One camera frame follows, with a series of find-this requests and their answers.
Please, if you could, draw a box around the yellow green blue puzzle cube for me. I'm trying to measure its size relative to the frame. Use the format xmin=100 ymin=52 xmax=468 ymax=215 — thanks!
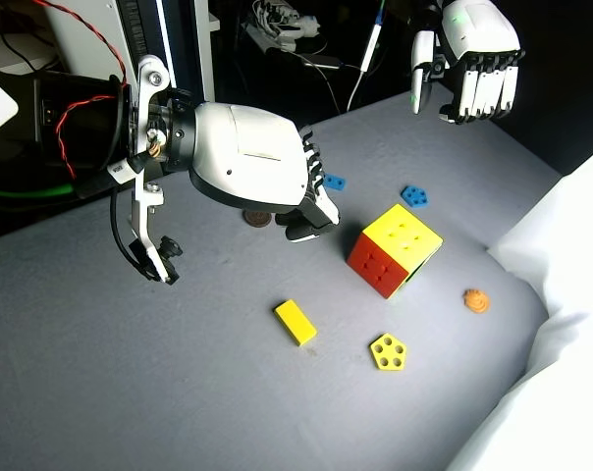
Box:
xmin=346 ymin=202 xmax=445 ymax=300

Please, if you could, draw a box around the spare white robot hand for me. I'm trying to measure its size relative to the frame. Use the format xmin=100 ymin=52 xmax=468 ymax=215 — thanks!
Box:
xmin=244 ymin=0 xmax=322 ymax=53

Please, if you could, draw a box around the dark brown sandwich cookie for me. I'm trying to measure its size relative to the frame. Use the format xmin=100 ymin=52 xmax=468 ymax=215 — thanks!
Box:
xmin=242 ymin=209 xmax=274 ymax=229

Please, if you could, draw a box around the yellow rectangular block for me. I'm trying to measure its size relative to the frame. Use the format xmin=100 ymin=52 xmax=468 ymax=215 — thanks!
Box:
xmin=273 ymin=298 xmax=319 ymax=347

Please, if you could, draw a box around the blue pentagon block with holes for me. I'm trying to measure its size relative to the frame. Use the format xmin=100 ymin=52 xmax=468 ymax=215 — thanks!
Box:
xmin=400 ymin=184 xmax=431 ymax=210

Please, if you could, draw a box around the white robot body column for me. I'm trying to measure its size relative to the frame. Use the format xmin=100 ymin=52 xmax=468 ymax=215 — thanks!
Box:
xmin=43 ymin=0 xmax=222 ymax=104

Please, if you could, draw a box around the grey table cloth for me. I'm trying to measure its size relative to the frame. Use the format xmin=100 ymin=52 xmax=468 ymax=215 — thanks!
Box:
xmin=0 ymin=82 xmax=563 ymax=471

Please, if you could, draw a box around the yellow pentagon block with holes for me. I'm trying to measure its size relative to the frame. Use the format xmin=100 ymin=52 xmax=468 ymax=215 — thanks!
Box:
xmin=368 ymin=332 xmax=408 ymax=372

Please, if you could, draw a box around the orange swirl cookie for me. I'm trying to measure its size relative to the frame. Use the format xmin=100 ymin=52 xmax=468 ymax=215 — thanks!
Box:
xmin=462 ymin=288 xmax=492 ymax=314

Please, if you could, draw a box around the black backdrop curtain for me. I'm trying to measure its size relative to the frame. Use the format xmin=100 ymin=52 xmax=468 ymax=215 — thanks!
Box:
xmin=487 ymin=0 xmax=593 ymax=176

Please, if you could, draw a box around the white backdrop sheet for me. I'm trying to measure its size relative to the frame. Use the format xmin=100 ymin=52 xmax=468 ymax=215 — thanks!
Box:
xmin=446 ymin=139 xmax=593 ymax=471

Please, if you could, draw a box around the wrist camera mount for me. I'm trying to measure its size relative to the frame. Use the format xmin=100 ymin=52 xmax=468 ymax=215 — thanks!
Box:
xmin=110 ymin=54 xmax=185 ymax=287

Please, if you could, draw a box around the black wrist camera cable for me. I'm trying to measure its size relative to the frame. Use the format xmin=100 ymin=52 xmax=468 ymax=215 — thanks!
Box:
xmin=73 ymin=151 xmax=168 ymax=284

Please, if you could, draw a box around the white adapter with cable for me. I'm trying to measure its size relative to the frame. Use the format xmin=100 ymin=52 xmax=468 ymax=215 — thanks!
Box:
xmin=346 ymin=23 xmax=383 ymax=113

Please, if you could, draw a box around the red twisted wire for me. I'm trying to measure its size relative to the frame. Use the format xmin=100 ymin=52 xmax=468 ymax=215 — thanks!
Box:
xmin=30 ymin=0 xmax=131 ymax=181

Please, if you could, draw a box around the thick green cable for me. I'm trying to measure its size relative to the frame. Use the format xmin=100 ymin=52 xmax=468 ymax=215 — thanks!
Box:
xmin=0 ymin=182 xmax=77 ymax=200

